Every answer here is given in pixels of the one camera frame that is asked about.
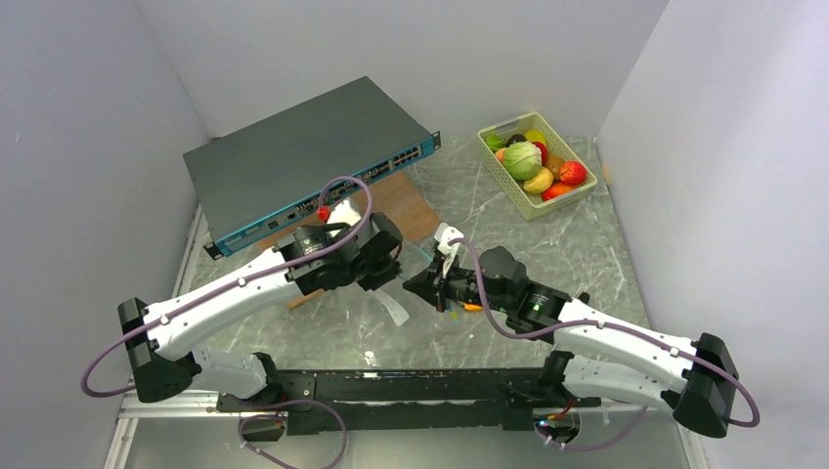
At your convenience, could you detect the clear zip top bag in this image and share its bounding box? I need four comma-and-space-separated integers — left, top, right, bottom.
324, 241, 459, 369

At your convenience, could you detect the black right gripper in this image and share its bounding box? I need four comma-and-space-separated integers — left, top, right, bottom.
403, 253, 511, 314

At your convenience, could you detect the yellow lemon toy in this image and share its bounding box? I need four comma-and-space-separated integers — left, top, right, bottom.
522, 167, 555, 194

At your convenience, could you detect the yellow starfruit toy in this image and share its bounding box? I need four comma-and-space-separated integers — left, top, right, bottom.
524, 129, 547, 146

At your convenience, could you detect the dark purple mangosteen toy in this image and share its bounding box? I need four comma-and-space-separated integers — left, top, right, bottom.
505, 134, 527, 148

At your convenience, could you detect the brown potato toy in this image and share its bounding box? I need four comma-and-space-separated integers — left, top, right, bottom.
544, 154, 566, 181

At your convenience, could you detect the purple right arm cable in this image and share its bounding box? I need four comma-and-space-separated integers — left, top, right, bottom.
447, 236, 763, 453

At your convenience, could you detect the red orange mango toy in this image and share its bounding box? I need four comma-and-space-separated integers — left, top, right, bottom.
542, 183, 576, 201

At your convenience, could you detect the wooden board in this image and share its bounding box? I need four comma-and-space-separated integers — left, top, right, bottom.
254, 171, 440, 310

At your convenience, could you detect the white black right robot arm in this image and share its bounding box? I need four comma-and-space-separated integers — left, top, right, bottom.
403, 246, 739, 439

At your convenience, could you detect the red apple toy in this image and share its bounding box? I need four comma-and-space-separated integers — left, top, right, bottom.
532, 141, 548, 166

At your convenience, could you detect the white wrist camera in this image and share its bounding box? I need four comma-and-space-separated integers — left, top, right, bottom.
317, 197, 362, 239
434, 222, 464, 277

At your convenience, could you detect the pale green plastic basket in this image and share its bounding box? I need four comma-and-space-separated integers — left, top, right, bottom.
477, 112, 598, 221

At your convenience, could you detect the green cabbage toy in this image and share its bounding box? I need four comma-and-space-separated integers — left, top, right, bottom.
502, 142, 543, 181

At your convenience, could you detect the grey blue network switch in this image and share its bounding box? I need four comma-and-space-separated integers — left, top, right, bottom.
183, 76, 441, 260

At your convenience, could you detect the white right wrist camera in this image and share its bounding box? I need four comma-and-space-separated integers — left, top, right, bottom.
434, 222, 464, 277

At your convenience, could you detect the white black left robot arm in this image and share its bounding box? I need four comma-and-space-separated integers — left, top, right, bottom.
118, 213, 403, 410

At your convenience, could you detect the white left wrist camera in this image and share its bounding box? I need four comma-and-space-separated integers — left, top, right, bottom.
317, 197, 362, 239

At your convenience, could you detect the green starfruit toy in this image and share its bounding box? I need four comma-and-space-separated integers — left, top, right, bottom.
484, 134, 505, 153

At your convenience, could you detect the red pepper toy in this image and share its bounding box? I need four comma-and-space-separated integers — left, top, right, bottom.
559, 160, 588, 187

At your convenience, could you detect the black aluminium base frame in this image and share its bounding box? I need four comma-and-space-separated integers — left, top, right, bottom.
103, 193, 707, 469

